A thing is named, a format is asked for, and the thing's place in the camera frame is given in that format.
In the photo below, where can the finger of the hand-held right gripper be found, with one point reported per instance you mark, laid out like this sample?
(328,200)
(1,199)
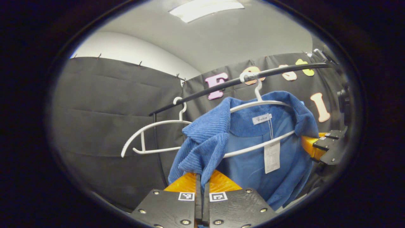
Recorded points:
(335,133)
(311,147)

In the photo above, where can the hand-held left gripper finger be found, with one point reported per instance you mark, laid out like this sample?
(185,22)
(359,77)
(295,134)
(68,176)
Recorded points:
(198,205)
(205,207)

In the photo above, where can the white plastic clothes hanger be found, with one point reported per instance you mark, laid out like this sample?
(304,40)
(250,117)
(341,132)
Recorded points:
(152,125)
(262,103)

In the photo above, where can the black metal clothes rack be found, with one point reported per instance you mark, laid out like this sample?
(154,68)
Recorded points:
(221,85)

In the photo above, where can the white table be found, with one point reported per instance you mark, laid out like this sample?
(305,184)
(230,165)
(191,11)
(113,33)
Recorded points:
(294,200)

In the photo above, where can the black backdrop cloth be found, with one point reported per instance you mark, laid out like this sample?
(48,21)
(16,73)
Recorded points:
(110,126)

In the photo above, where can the large ceiling light panel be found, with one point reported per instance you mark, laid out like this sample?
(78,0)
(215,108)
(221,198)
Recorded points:
(205,9)

